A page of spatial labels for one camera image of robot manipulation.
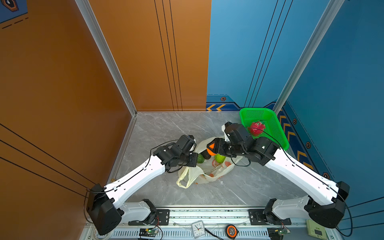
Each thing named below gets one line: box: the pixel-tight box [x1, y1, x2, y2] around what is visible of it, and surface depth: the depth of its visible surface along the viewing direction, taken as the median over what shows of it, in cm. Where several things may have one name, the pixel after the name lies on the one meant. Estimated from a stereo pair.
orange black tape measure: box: [225, 224, 239, 240], surface depth 68 cm
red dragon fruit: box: [248, 120, 266, 137], surface depth 101 cm
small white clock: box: [191, 220, 206, 239], surface depth 70 cm
